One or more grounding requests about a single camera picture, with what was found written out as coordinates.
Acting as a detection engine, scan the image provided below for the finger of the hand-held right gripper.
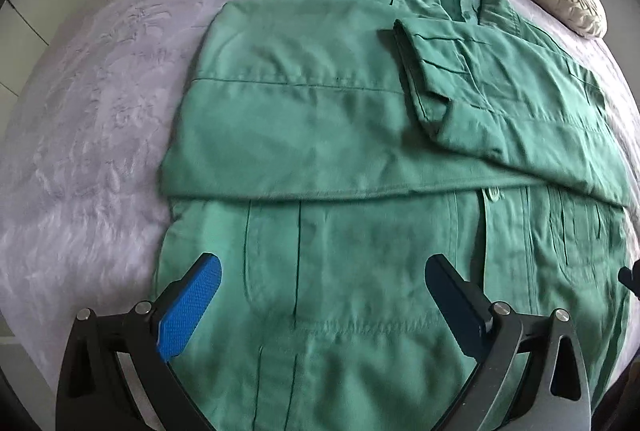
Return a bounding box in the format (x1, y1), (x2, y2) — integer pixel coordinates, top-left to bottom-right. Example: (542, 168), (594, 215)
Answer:
(618, 258), (640, 299)

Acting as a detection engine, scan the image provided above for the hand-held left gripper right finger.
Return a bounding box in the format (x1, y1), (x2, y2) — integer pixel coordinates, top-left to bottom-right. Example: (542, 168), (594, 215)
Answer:
(424, 253), (591, 431)

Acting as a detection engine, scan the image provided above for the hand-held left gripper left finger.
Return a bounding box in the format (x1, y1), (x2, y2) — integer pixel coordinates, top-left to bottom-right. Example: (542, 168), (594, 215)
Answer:
(55, 252), (223, 431)

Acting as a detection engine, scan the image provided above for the green work jacket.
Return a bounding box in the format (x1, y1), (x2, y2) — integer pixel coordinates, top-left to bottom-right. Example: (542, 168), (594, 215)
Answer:
(150, 0), (640, 431)

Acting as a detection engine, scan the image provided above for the purple embossed blanket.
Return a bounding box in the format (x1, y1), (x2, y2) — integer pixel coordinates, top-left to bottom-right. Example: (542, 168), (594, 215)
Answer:
(0, 0), (640, 392)

